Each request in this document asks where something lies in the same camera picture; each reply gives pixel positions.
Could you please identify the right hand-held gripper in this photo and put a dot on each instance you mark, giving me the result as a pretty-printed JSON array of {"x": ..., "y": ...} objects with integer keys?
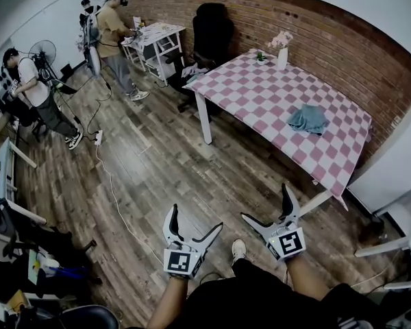
[{"x": 289, "y": 243}]

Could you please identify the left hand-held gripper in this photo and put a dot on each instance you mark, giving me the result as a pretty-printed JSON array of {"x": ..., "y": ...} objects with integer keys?
[{"x": 179, "y": 260}]

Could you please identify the blue-grey towel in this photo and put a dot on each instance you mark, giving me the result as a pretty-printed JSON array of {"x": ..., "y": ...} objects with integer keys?
[{"x": 310, "y": 118}]

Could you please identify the person's left forearm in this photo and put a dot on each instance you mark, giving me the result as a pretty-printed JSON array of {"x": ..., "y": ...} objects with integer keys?
[{"x": 169, "y": 303}]

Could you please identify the person's right forearm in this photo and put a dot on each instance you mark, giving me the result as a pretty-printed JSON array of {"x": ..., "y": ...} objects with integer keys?
[{"x": 306, "y": 278}]

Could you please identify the person's white shoe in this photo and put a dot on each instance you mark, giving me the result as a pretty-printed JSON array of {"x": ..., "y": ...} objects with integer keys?
[{"x": 239, "y": 249}]

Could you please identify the person's black clothing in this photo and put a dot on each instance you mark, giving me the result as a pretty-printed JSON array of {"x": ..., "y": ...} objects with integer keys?
[{"x": 253, "y": 300}]

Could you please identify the pink checkered tablecloth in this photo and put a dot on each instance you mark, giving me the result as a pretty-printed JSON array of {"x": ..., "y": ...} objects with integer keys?
[{"x": 260, "y": 94}]

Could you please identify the black rounded chair back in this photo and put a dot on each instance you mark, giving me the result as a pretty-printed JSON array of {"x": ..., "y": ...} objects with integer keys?
[{"x": 89, "y": 317}]

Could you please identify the white power strip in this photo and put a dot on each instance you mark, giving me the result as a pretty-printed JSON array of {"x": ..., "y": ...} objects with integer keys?
[{"x": 98, "y": 137}]

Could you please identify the white vase with pink flowers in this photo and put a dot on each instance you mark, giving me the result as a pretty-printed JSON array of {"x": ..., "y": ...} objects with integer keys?
[{"x": 282, "y": 60}]

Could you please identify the small potted green plant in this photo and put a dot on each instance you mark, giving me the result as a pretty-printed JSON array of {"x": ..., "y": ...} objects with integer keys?
[{"x": 261, "y": 58}]

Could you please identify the crumpled cloths on chair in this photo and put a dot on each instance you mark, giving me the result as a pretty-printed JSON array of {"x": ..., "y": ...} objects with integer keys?
[{"x": 193, "y": 72}]

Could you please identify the black office chair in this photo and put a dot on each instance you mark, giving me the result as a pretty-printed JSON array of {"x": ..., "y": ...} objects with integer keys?
[{"x": 212, "y": 29}]

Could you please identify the white desk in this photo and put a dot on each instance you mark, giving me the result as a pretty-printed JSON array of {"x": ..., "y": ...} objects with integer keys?
[{"x": 5, "y": 159}]

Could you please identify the white table with floral cloth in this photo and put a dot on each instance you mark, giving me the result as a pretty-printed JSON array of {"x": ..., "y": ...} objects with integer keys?
[{"x": 157, "y": 31}]

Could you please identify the black standing fan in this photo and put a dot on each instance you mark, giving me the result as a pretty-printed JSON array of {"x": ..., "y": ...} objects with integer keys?
[{"x": 42, "y": 48}]

